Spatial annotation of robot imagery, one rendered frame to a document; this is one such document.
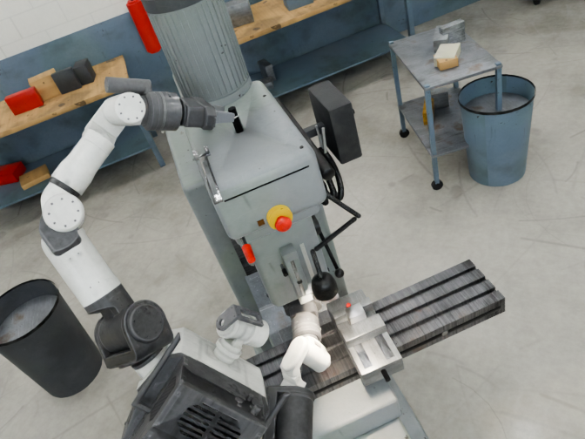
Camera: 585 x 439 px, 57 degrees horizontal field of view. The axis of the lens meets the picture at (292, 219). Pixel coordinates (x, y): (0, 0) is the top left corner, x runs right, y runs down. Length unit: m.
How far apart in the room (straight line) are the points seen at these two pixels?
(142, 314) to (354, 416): 1.03
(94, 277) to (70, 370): 2.42
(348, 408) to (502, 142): 2.29
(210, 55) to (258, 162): 0.37
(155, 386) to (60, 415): 2.52
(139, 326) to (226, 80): 0.70
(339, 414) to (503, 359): 1.29
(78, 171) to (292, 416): 0.71
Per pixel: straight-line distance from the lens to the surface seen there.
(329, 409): 2.00
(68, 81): 5.21
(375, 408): 1.97
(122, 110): 1.19
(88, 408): 3.61
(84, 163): 1.20
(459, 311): 2.07
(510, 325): 3.18
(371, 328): 1.92
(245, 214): 1.24
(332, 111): 1.68
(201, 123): 1.28
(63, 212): 1.16
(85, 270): 1.18
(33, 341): 3.35
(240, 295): 2.23
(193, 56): 1.46
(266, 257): 1.51
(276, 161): 1.21
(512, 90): 4.02
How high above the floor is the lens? 2.54
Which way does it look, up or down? 39 degrees down
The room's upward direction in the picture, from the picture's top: 19 degrees counter-clockwise
